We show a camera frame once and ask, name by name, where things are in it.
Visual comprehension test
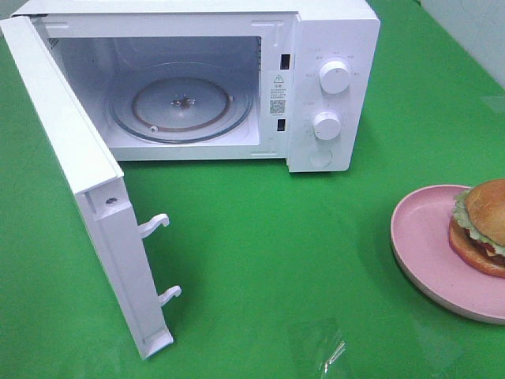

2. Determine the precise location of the white microwave door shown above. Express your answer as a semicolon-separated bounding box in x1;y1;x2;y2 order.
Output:
1;16;181;358

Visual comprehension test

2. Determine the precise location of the pink plate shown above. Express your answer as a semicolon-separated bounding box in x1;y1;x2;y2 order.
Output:
391;184;504;325

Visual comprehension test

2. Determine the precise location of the burger with lettuce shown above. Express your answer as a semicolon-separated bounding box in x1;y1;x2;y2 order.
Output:
449;178;504;278

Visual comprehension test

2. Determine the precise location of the white warning label sticker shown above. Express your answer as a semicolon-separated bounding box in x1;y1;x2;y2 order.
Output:
267;70;290;116

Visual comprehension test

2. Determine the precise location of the glass microwave turntable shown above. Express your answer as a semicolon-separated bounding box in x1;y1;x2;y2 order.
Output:
109;62;257;144

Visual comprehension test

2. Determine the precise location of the white microwave oven body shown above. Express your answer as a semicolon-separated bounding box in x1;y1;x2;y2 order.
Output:
8;1;380;172

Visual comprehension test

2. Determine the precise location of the white upper power knob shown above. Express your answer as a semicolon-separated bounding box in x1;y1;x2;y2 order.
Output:
319;58;351;94

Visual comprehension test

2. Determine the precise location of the clear tape patch on cloth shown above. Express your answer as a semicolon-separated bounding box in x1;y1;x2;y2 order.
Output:
286;319;348;376

